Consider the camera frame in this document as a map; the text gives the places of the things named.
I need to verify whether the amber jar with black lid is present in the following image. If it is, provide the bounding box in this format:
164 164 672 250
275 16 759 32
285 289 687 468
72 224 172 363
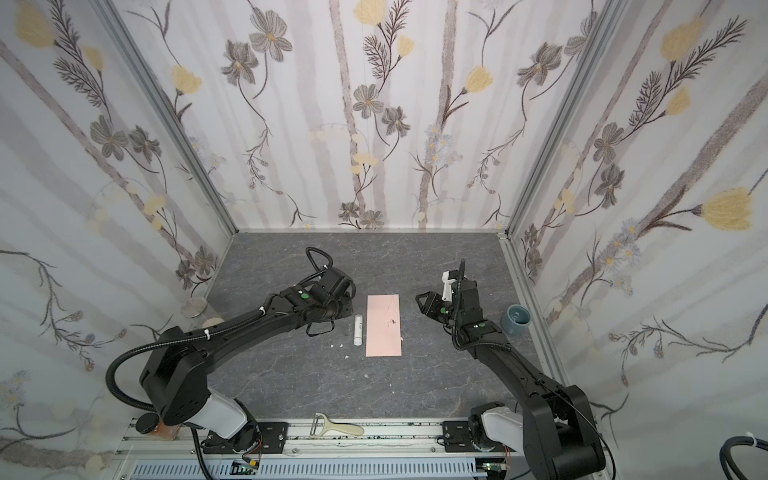
134 412 181 441

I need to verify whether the teal ceramic cup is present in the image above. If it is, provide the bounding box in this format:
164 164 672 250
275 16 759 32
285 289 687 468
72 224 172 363
500 304 531 336

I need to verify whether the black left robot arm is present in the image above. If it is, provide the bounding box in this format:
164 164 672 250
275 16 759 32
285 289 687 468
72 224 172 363
105 267 356 426

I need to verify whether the pink paper envelope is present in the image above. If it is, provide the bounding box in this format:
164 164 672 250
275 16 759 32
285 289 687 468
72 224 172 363
366 294 402 357

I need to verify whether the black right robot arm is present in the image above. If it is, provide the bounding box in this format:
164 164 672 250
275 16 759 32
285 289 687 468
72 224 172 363
415 261 615 479

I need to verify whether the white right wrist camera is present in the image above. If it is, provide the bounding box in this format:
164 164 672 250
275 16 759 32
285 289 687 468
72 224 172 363
441 270 458 303

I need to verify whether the black corrugated cable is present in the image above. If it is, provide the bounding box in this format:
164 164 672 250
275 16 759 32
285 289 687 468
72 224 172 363
718 434 768 480

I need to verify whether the white glue stick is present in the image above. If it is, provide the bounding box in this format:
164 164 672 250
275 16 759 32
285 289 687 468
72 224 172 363
353 314 364 346

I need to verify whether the aluminium mounting rail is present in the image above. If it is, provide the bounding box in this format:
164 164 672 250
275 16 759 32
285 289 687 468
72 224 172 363
104 418 534 479

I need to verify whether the cream vegetable peeler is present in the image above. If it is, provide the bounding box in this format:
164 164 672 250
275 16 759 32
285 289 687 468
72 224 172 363
309 413 365 438

